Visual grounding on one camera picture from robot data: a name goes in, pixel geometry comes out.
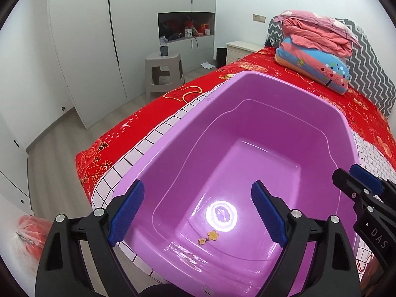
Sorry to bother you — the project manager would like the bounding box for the red printed bedsheet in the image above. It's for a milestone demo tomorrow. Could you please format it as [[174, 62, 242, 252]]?
[[76, 45, 396, 205]]

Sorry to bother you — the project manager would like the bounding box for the grey zigzag pillow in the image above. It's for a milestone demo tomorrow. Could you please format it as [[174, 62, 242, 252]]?
[[266, 18, 396, 118]]

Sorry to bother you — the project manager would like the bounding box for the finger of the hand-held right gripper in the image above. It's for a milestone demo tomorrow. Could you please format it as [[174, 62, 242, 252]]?
[[349, 163, 396, 202], [332, 169, 376, 211]]

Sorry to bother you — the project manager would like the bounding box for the grey plastic stool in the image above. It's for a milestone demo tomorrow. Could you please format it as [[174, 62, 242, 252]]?
[[144, 51, 186, 102]]

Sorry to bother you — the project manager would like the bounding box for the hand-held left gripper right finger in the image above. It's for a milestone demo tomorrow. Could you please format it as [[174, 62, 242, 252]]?
[[251, 181, 361, 297]]

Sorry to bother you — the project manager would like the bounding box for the purple plastic basin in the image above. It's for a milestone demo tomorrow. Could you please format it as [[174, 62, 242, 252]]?
[[111, 71, 361, 297]]

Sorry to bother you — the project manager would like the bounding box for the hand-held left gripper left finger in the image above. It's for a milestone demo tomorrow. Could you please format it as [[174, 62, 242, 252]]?
[[35, 179, 146, 297]]

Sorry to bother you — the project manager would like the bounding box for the pink folded quilt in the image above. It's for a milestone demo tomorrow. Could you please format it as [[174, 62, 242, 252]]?
[[274, 10, 362, 58]]

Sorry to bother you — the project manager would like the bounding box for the white cabinet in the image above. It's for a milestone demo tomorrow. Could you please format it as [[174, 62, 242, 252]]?
[[0, 111, 34, 217]]

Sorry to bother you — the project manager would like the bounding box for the person's right hand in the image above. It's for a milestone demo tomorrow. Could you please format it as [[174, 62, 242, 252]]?
[[360, 252, 383, 297]]

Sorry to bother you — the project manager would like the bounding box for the striped colourful pillow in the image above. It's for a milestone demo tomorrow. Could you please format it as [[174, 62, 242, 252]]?
[[275, 35, 351, 94]]

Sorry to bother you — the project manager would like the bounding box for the cream nightstand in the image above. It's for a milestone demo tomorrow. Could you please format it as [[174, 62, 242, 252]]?
[[226, 41, 263, 65]]

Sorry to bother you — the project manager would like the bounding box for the orange plastic bag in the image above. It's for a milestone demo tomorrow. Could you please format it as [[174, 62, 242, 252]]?
[[12, 216, 51, 257]]

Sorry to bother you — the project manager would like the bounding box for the yellow flower pendant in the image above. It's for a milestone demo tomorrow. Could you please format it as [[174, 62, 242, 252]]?
[[198, 230, 220, 244]]

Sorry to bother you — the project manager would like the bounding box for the white wardrobe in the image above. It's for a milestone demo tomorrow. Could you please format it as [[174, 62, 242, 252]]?
[[46, 0, 217, 130]]

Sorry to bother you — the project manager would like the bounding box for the white checked blanket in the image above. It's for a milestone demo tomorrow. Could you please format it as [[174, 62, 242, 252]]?
[[91, 77, 396, 277]]

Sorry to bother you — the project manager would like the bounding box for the black waste bin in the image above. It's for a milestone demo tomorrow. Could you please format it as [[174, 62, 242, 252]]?
[[216, 48, 228, 69]]

